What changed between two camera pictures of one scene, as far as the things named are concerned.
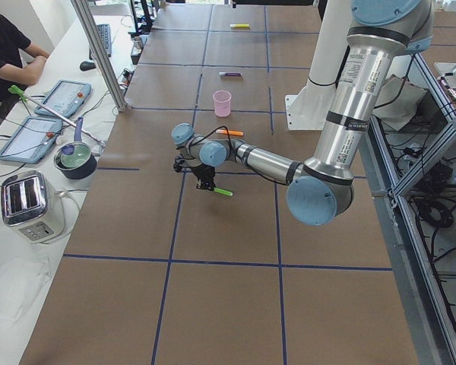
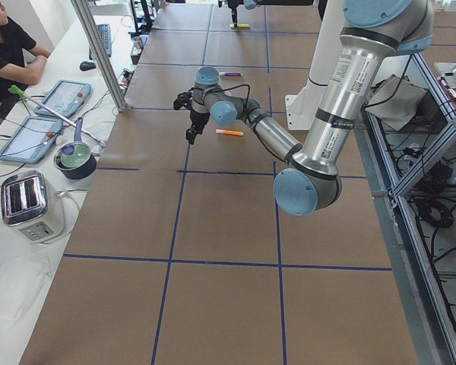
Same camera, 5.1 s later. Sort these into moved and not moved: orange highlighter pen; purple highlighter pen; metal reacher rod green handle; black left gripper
Moved: black left gripper
Not moved: purple highlighter pen; orange highlighter pen; metal reacher rod green handle
